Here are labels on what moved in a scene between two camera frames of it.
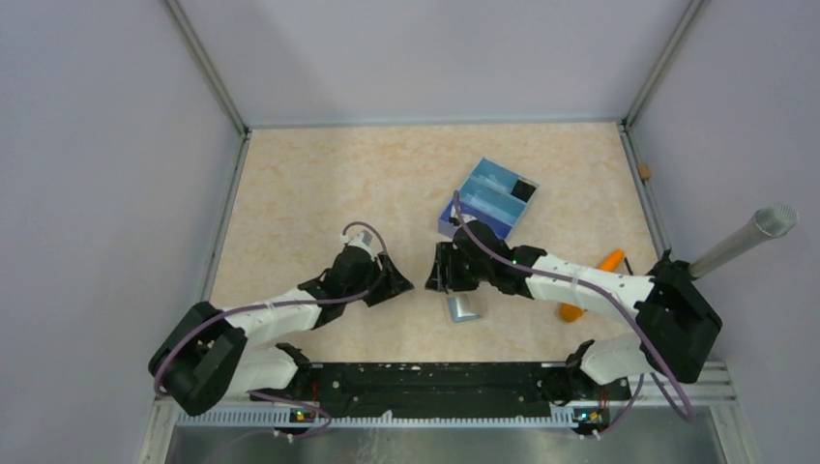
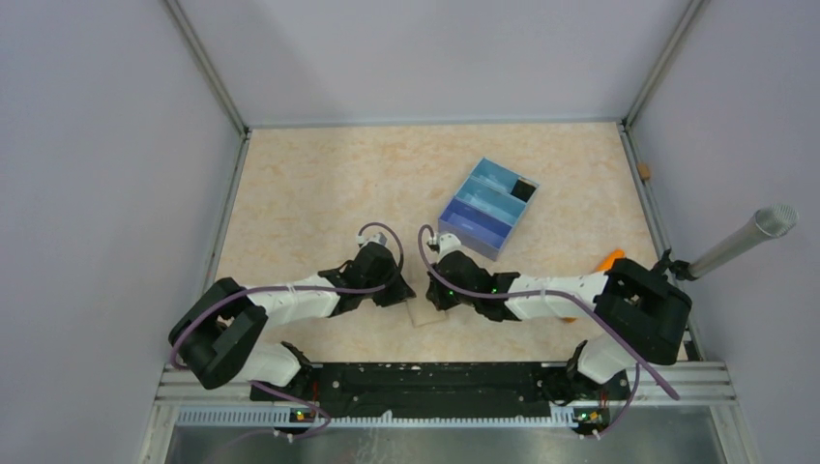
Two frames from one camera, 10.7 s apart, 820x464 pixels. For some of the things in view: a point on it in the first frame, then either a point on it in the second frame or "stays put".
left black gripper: (392, 284) stays put
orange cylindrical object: (571, 312) stays put
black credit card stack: (523, 189) stays put
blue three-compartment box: (493, 194) stays put
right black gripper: (444, 275) → (434, 294)
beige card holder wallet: (462, 308) → (423, 312)
